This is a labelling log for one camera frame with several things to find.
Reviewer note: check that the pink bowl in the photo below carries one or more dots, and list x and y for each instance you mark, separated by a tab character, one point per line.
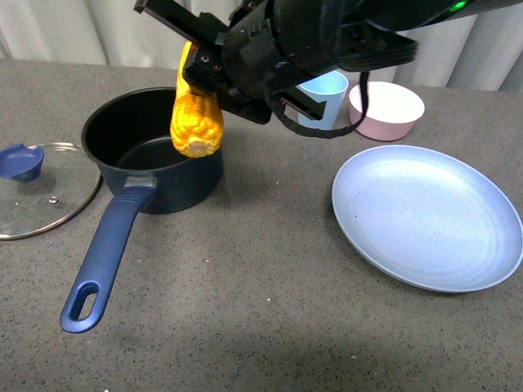
393	110

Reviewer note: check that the glass pot lid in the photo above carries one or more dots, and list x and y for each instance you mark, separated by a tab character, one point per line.
42	186

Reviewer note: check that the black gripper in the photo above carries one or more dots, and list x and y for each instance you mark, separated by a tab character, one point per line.
257	60

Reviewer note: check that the light blue plate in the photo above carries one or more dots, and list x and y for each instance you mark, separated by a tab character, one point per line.
427	219

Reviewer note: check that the yellow corn cob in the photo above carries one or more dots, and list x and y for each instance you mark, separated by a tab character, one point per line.
197	124

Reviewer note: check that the light blue cup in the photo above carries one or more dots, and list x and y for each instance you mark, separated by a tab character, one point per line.
330	87

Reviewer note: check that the dark blue saucepan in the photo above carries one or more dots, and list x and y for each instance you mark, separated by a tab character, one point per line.
128	138

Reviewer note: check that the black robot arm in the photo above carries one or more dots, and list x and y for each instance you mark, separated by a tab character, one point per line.
370	33

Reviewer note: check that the grey curtain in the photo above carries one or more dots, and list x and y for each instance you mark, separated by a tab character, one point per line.
482	52

